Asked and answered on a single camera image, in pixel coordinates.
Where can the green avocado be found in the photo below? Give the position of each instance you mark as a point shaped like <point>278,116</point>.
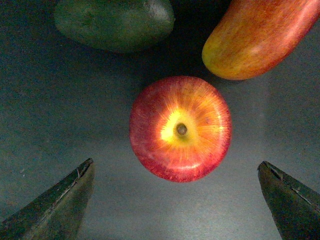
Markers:
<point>120,26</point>

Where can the red yellow mango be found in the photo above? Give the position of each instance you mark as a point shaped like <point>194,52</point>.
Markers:
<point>254,36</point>

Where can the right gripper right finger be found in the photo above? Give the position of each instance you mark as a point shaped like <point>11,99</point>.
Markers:
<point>295,208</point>

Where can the red apple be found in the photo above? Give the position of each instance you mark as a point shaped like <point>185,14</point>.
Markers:
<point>180,128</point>

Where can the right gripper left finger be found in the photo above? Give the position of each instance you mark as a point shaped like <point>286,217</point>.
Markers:
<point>56,214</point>

